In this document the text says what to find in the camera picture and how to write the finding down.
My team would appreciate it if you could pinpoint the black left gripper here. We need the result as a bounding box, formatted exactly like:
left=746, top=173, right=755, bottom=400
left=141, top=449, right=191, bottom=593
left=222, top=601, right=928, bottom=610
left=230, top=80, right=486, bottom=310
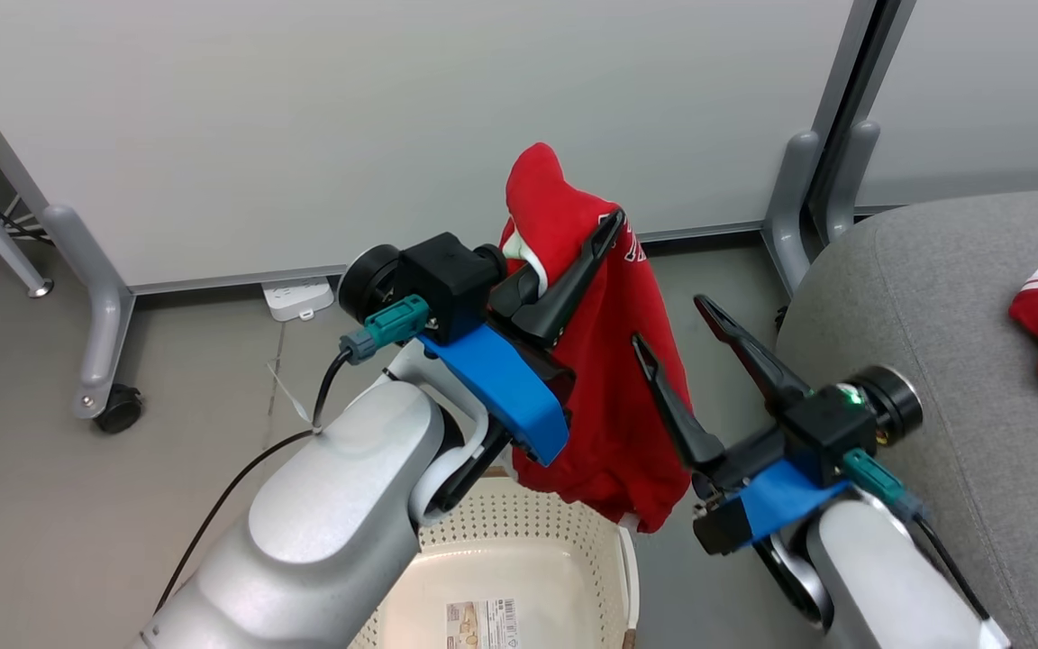
left=338, top=208, right=626, bottom=407

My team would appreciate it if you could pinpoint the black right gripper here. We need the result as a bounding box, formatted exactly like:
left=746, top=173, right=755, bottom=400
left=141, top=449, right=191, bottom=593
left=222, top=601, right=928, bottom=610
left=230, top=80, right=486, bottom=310
left=632, top=294, right=924, bottom=556

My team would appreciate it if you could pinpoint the red hoodie with white print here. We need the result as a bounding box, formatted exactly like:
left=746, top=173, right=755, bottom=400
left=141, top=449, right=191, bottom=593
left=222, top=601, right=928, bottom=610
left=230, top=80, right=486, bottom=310
left=500, top=142, right=697, bottom=535

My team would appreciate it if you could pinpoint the grey fabric sofa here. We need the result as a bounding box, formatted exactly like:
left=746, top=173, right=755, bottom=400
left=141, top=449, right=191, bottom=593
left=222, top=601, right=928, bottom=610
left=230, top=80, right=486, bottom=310
left=775, top=188, right=1038, bottom=649

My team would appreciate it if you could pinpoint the white plastic laundry basket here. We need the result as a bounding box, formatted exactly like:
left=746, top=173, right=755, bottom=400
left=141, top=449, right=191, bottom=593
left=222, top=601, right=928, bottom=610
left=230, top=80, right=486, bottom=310
left=348, top=476, right=642, bottom=649

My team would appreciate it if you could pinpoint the white power strip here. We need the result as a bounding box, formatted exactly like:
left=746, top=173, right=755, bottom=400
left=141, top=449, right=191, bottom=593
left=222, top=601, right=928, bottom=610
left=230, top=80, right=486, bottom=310
left=261, top=278, right=336, bottom=324

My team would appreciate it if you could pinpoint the white zip tie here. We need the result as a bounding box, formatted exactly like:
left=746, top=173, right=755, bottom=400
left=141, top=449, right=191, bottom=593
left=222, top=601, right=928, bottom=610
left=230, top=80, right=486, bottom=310
left=266, top=361, right=314, bottom=426

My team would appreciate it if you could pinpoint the paper label in basket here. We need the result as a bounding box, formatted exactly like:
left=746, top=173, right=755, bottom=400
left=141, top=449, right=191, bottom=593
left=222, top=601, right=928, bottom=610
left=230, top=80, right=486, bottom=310
left=444, top=597, right=520, bottom=649

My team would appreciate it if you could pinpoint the black caster wheel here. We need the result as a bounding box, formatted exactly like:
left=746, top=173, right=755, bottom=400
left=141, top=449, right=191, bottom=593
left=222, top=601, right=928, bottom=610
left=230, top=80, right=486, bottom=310
left=93, top=384, right=144, bottom=435

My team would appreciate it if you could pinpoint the grey partition foot with caster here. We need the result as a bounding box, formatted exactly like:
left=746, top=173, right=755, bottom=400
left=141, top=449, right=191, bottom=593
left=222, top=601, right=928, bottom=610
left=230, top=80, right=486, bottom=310
left=41, top=205, right=137, bottom=421

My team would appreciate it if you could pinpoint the blue left camera mount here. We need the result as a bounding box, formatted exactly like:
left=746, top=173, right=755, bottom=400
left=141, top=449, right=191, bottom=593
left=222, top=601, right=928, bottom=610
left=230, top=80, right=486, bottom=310
left=419, top=324, right=570, bottom=467

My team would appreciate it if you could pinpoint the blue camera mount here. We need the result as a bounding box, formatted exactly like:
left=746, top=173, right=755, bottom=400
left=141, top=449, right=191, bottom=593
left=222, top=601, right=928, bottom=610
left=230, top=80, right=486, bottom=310
left=739, top=455, right=851, bottom=544
left=419, top=324, right=570, bottom=467

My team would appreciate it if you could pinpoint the blue right camera mount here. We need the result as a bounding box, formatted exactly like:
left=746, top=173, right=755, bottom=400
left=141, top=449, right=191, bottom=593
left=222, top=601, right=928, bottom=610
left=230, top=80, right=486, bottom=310
left=739, top=455, right=851, bottom=544

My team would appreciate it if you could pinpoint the teal left cable connector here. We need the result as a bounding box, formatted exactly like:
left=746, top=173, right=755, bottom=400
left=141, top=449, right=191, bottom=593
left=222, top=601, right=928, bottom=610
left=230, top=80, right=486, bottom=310
left=339, top=295, right=432, bottom=366

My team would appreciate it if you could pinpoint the teal cable connector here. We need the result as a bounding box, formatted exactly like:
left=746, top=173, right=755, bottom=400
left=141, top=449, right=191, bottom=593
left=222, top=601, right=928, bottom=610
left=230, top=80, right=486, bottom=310
left=339, top=295, right=432, bottom=366
left=842, top=448, right=909, bottom=507

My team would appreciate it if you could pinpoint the teal right cable connector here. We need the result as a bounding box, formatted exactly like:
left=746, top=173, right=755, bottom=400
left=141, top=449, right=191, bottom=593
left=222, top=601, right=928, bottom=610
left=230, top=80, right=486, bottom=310
left=842, top=448, right=909, bottom=507

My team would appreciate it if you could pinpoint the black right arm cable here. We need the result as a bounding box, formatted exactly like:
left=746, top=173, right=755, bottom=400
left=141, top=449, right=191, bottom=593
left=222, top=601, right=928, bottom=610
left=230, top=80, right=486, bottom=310
left=908, top=510, right=994, bottom=625

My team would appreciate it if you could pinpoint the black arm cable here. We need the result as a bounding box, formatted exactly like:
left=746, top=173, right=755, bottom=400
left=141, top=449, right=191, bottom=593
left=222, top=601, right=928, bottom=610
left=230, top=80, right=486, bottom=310
left=152, top=348, right=356, bottom=617
left=908, top=510, right=994, bottom=625

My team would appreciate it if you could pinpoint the white partition panel grey frame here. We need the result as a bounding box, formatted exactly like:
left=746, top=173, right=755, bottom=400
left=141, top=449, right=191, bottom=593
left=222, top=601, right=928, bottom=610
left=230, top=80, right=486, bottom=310
left=852, top=0, right=1038, bottom=214
left=0, top=0, right=880, bottom=297

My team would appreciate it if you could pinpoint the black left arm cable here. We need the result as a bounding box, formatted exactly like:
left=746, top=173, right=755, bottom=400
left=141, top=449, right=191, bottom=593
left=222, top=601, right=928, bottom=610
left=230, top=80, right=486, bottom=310
left=152, top=348, right=356, bottom=617

